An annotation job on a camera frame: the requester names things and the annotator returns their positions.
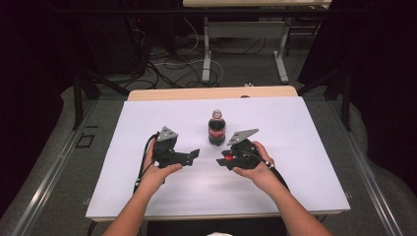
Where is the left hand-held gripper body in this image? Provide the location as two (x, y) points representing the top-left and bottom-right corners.
(152, 126), (185, 169)

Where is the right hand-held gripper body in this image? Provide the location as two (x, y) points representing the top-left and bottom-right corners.
(221, 128), (264, 171)

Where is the cola bottle with red label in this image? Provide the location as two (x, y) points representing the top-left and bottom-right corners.
(208, 108), (227, 147)

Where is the person's right hand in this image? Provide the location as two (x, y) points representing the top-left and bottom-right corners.
(232, 141), (277, 192)

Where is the person's left hand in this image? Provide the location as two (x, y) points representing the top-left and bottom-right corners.
(139, 139), (183, 195)

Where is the white table cover sheet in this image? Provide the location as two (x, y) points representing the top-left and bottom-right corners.
(85, 95), (351, 219)

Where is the light wooden table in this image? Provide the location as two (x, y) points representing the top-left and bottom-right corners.
(86, 85), (352, 223)

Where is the black metal stand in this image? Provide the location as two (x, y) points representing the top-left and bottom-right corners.
(72, 65), (132, 132)
(296, 64), (354, 133)

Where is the white desk with metal legs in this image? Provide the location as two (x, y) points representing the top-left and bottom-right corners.
(182, 0), (332, 85)

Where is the black curtain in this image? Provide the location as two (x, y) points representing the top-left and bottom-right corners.
(298, 0), (417, 198)
(0, 0), (83, 217)

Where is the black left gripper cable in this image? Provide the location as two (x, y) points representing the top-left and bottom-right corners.
(133, 132), (160, 195)

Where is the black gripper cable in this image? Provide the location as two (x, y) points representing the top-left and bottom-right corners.
(241, 149), (291, 193)
(133, 132), (160, 195)

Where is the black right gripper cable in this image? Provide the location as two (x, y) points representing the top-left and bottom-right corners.
(241, 149), (291, 193)

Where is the bundle of black floor cables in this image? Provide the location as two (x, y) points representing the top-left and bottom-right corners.
(124, 16), (268, 90)

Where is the black floor socket frame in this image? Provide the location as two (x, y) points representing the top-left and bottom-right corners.
(75, 133), (96, 149)

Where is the white floor cable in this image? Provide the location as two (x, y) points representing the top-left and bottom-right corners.
(153, 16), (225, 87)

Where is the metal floor rail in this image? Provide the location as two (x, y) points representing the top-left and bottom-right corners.
(328, 97), (405, 236)
(9, 99), (100, 236)

